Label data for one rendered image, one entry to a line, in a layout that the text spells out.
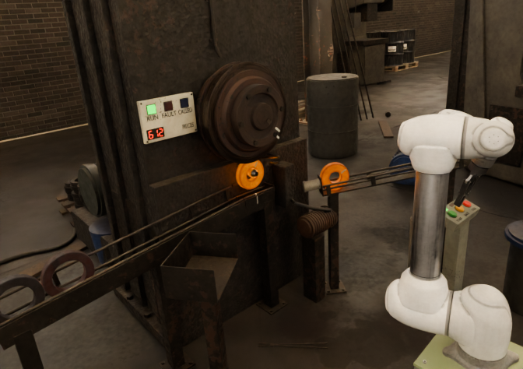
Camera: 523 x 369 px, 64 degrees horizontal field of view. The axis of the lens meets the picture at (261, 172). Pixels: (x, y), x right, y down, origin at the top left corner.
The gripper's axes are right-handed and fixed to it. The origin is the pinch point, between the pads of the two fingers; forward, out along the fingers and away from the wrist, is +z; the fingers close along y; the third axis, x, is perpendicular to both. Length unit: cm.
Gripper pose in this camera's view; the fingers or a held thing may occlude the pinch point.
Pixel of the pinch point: (460, 199)
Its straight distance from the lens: 212.2
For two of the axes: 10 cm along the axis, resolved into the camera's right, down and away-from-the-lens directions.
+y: -7.5, 2.7, -6.0
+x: 6.4, 5.3, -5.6
